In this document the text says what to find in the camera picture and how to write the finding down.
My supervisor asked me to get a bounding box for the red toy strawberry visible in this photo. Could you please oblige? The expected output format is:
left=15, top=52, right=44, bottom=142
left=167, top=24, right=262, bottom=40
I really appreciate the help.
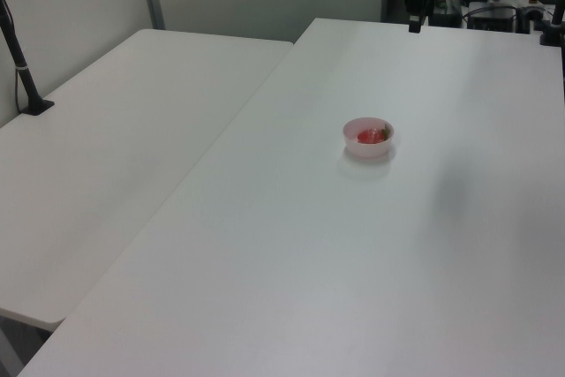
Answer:
left=356, top=124, right=392, bottom=145

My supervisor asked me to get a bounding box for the pink plastic bowl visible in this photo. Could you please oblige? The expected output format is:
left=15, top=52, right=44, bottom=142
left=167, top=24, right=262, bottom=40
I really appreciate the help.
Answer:
left=342, top=117, right=395, bottom=158

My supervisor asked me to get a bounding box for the black clamp camera stand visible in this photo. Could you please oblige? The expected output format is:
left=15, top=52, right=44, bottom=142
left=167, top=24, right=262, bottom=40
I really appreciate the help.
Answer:
left=537, top=0, right=565, bottom=48

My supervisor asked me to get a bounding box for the black electronics box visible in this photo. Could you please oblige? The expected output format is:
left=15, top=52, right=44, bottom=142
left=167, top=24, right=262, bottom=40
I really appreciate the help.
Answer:
left=466, top=5, right=518, bottom=34

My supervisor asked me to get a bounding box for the black camera pole with base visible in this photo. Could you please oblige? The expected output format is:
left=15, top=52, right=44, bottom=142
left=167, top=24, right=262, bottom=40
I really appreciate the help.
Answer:
left=0, top=0, right=56, bottom=115

